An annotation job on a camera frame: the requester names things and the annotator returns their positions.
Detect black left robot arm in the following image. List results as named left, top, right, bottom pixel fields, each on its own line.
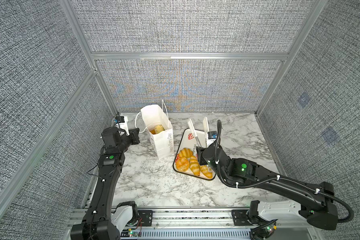
left=70, top=127, right=140, bottom=240

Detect strawberry print serving tray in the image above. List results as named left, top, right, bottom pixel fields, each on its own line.
left=173, top=128, right=216, bottom=181

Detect round striped fake bun left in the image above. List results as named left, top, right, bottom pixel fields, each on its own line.
left=178, top=148, right=193, bottom=159

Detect knotted fake bread roll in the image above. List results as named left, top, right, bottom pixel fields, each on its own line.
left=175, top=157, right=190, bottom=172

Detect striped fake croissant bottom middle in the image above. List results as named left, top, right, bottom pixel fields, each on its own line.
left=190, top=156, right=201, bottom=176

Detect flaky fake croissant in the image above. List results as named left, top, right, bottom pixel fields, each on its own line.
left=200, top=165, right=214, bottom=179
left=150, top=125, right=165, bottom=135

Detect steel tongs white tips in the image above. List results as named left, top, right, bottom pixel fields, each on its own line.
left=187, top=117, right=210, bottom=148

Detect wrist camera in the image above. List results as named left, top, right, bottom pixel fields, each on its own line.
left=113, top=114, right=130, bottom=136
left=207, top=131, right=218, bottom=140

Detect white printed paper bag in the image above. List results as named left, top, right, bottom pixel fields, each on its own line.
left=134, top=99, right=174, bottom=160

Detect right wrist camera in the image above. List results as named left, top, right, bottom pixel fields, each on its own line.
left=207, top=131, right=218, bottom=140

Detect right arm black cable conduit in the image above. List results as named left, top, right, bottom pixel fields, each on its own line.
left=212, top=119, right=355, bottom=223

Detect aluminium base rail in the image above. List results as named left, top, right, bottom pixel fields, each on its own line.
left=62, top=207, right=325, bottom=240

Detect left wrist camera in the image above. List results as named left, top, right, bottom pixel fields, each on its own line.
left=113, top=114, right=130, bottom=136

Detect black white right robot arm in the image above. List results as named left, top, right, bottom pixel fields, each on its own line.
left=196, top=145, right=340, bottom=231

